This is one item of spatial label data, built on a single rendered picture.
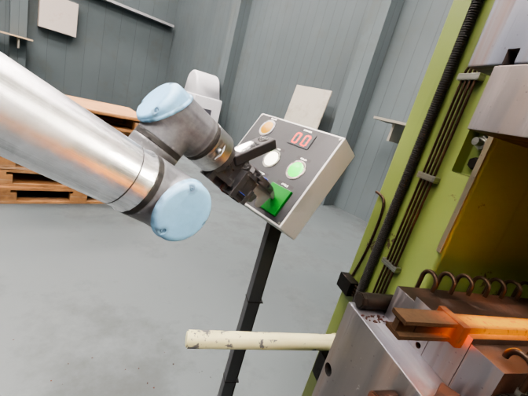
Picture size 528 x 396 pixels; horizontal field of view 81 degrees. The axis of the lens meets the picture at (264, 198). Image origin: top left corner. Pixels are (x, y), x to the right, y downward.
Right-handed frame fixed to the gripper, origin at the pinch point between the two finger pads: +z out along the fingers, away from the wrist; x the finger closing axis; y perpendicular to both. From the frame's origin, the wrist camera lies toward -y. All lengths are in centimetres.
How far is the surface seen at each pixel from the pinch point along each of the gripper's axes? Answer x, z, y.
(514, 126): 41.8, -13.7, -22.1
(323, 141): 1.7, 1.9, -19.0
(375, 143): -192, 319, -198
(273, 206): 1.8, 1.3, 2.5
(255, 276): -8.3, 26.3, 22.1
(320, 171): 6.9, 2.1, -11.1
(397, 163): 15.0, 16.0, -26.4
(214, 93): -567, 266, -174
